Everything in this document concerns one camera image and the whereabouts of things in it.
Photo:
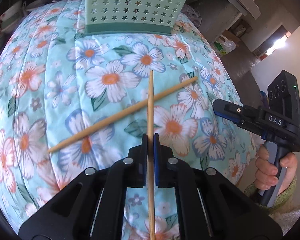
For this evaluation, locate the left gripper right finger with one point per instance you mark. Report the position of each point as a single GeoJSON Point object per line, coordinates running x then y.
{"type": "Point", "coordinates": [171, 172]}

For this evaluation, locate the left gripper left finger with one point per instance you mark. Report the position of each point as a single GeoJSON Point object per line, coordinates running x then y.
{"type": "Point", "coordinates": [129, 172]}

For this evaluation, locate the mint green utensil holder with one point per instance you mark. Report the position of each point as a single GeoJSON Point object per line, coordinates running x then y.
{"type": "Point", "coordinates": [131, 16]}

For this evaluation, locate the wooden chopstick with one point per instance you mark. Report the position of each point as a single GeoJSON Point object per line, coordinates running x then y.
{"type": "Point", "coordinates": [150, 158]}
{"type": "Point", "coordinates": [118, 116]}

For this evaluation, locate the floral quilted table cloth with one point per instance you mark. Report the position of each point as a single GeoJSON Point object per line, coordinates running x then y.
{"type": "Point", "coordinates": [55, 82]}

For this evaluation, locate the person's right hand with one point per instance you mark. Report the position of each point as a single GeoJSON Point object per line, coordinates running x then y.
{"type": "Point", "coordinates": [265, 176]}

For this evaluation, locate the green sleeve forearm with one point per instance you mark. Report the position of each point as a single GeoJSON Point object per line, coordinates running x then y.
{"type": "Point", "coordinates": [282, 201]}

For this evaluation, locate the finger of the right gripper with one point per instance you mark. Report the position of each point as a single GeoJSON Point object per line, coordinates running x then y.
{"type": "Point", "coordinates": [229, 111]}

